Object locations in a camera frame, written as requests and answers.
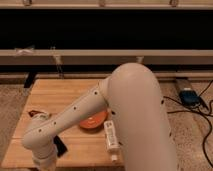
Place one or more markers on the metal rail frame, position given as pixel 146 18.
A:
pixel 107 57

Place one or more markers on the wooden board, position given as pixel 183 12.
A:
pixel 54 95

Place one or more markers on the black eraser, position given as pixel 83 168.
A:
pixel 61 147

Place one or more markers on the blue electronic box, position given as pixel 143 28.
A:
pixel 189 97

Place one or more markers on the white tube bottle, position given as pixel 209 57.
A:
pixel 112 144

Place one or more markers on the orange bowl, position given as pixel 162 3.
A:
pixel 94 121

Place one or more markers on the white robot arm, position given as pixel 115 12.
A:
pixel 133 94

